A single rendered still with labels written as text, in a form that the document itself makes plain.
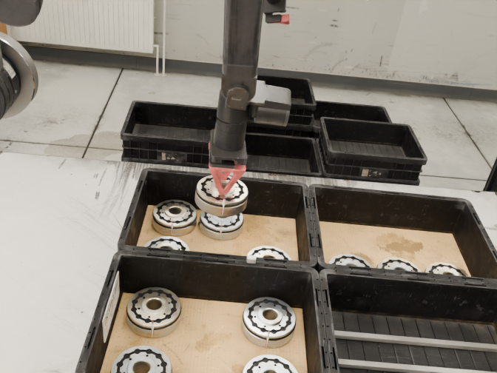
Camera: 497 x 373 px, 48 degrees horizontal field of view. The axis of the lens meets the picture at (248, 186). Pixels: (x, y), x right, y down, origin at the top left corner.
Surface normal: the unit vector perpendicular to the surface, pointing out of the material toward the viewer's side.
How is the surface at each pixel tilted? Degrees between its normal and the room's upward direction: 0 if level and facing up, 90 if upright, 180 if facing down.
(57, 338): 0
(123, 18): 90
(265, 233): 0
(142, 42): 90
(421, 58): 90
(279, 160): 0
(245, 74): 115
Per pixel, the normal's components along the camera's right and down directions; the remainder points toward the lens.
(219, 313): 0.11, -0.82
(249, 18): 0.02, 0.86
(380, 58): 0.01, 0.57
